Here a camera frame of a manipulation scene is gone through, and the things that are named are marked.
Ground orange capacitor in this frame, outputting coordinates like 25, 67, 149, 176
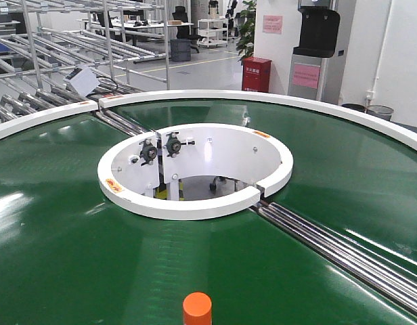
182, 292, 212, 325

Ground green circular conveyor belt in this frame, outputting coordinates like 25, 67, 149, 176
0, 99, 417, 324

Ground white outer conveyor rim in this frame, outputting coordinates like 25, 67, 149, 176
0, 89, 417, 151

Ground red fire extinguisher box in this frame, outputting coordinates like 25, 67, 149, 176
242, 57, 271, 93

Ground dark grey crate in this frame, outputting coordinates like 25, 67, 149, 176
170, 39, 191, 62

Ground tall green indoor plant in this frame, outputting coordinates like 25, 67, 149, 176
236, 0, 257, 62

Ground white shelving trolley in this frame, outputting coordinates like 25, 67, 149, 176
197, 18, 228, 48

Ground black water dispenser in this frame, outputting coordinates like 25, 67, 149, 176
288, 1, 341, 100

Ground black office chair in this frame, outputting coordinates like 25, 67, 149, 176
171, 5, 202, 54

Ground white control box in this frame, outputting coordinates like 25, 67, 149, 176
64, 66, 100, 97

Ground white office desk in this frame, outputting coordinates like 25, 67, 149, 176
76, 18, 195, 45

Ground steel roller flow rack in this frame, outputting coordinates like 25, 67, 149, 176
0, 1, 170, 123

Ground steel transfer rollers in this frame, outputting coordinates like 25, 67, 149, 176
250, 200, 417, 317

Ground white inner conveyor ring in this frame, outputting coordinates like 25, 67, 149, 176
97, 122, 294, 221

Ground pink wall notice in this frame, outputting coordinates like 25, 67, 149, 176
263, 15, 283, 35

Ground grey wire waste basket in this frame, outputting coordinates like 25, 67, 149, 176
366, 105, 394, 121

